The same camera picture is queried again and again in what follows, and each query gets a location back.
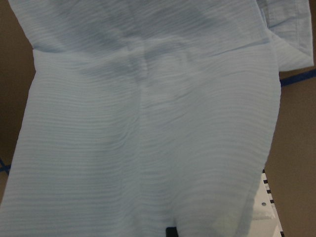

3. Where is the light blue button-up shirt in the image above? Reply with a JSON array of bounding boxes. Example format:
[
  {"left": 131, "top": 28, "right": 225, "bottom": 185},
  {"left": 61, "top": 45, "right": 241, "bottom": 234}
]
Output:
[{"left": 0, "top": 0, "right": 314, "bottom": 237}]

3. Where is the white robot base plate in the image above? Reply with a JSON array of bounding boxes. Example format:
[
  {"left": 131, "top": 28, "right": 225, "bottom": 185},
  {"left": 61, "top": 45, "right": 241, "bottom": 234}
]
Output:
[{"left": 247, "top": 169, "right": 285, "bottom": 237}]

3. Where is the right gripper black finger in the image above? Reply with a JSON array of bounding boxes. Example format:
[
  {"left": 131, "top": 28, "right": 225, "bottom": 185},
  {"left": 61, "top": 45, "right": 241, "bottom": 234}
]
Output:
[{"left": 165, "top": 227, "right": 177, "bottom": 237}]

